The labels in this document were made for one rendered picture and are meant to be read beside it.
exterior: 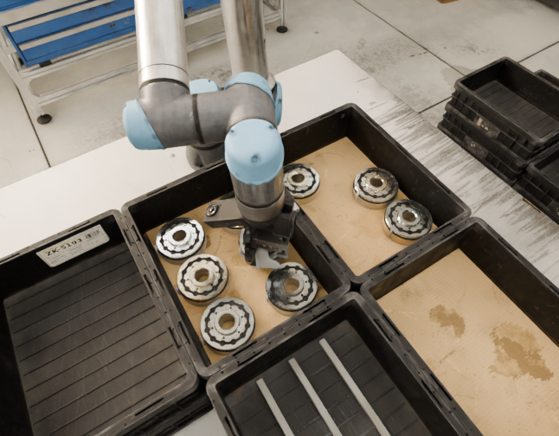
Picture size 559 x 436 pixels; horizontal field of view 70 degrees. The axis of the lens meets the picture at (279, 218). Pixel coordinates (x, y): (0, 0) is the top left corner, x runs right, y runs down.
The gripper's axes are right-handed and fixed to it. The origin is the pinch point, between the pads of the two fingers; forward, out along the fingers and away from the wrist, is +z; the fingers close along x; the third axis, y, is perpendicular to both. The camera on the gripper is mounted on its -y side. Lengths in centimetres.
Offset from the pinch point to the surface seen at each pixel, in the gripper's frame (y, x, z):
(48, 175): -70, 19, 18
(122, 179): -48, 23, 19
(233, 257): -5.8, -0.2, 4.1
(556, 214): 91, 62, 53
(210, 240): -12.0, 2.9, 4.3
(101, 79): -135, 125, 83
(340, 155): 12.2, 34.1, 6.3
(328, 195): 11.3, 20.9, 5.4
